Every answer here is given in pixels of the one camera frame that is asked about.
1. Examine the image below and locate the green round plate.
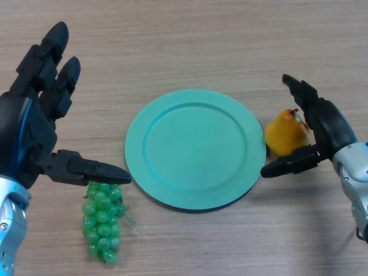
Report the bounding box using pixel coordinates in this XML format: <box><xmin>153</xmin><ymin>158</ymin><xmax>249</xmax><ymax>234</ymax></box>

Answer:
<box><xmin>124</xmin><ymin>89</ymin><xmax>267</xmax><ymax>213</ymax></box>

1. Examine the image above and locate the green grape bunch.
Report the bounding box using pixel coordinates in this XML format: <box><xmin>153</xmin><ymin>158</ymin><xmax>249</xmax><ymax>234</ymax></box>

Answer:
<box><xmin>82</xmin><ymin>181</ymin><xmax>143</xmax><ymax>267</ymax></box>

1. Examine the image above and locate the yellow pear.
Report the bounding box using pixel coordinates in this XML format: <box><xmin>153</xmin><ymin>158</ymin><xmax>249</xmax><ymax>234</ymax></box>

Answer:
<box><xmin>264</xmin><ymin>108</ymin><xmax>317</xmax><ymax>158</ymax></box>

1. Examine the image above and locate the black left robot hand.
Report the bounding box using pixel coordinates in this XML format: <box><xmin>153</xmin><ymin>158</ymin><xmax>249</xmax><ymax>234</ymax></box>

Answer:
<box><xmin>0</xmin><ymin>21</ymin><xmax>132</xmax><ymax>189</ymax></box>

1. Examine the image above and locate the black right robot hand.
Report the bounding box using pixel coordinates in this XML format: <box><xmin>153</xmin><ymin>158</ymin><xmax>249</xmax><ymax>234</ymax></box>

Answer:
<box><xmin>260</xmin><ymin>74</ymin><xmax>359</xmax><ymax>179</ymax></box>

